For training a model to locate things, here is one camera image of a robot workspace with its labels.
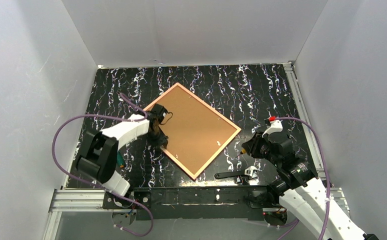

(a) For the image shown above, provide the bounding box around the pink photo frame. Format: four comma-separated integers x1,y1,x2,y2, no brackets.
145,83,241,181

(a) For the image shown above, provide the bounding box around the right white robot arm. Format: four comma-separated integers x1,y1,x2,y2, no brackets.
241,116,378,240

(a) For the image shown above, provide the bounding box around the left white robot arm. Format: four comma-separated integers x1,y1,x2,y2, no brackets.
75,104,173,197

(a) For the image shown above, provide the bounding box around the black adjustable wrench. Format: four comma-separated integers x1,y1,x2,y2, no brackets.
214,166,259,185

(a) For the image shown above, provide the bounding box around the green handled screwdriver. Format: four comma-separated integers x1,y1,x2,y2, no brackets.
116,152,125,169

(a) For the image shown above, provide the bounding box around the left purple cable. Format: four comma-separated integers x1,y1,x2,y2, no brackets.
51,92,155,238

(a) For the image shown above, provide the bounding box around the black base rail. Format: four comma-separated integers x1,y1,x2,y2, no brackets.
102,185,281,221

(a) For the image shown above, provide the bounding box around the aluminium side rail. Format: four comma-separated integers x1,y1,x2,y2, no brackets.
282,62,350,216

